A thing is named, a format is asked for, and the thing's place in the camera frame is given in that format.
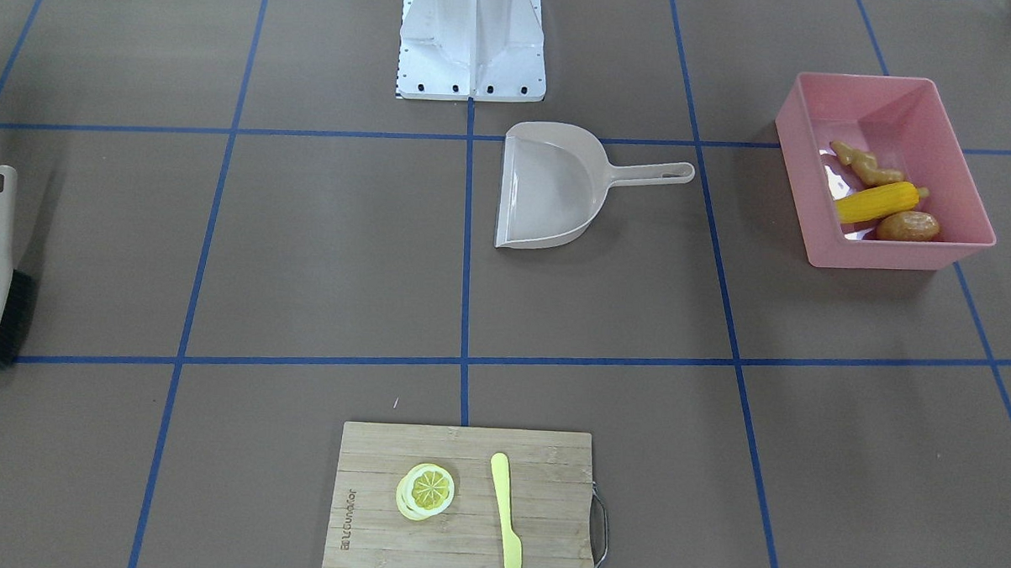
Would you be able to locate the yellow plastic knife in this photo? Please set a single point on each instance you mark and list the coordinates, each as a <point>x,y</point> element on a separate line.
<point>512,548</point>

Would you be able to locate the toy ginger root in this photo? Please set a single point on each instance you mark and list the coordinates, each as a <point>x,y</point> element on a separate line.
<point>865,165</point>

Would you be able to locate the beige hand brush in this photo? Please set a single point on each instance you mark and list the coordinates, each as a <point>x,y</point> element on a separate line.
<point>17,289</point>

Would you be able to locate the bamboo cutting board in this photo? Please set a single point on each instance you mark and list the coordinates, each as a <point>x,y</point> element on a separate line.
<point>551,485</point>

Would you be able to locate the brown toy potato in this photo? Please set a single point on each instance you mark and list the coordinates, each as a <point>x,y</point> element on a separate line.
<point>908,226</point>

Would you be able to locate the yellow toy corn cob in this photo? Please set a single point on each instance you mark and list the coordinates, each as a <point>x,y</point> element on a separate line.
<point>879,202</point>

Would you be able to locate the pink plastic bin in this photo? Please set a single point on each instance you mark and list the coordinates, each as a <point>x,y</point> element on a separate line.
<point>901,120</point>

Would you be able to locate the beige plastic dustpan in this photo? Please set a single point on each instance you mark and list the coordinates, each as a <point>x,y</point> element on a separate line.
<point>555,180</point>

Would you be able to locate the white camera stand column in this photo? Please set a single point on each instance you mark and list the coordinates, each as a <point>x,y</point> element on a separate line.
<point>479,50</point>

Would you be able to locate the yellow lemon slices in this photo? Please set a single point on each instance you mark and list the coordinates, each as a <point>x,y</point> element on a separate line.
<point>426,490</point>

